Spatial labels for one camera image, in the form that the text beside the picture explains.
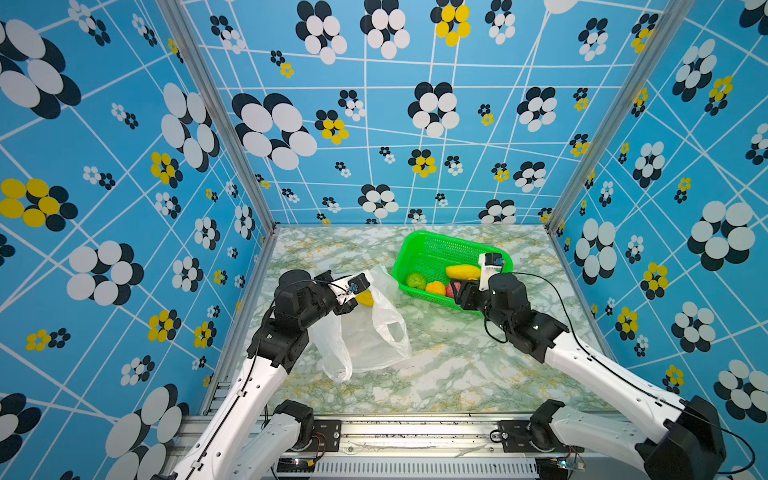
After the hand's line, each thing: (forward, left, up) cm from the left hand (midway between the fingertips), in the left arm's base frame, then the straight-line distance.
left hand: (357, 268), depth 70 cm
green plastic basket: (+28, -22, -29) cm, 46 cm away
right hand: (+3, -27, -9) cm, 29 cm away
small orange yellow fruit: (+10, -22, -23) cm, 34 cm away
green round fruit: (+13, -16, -23) cm, 31 cm away
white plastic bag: (-4, 0, -31) cm, 31 cm away
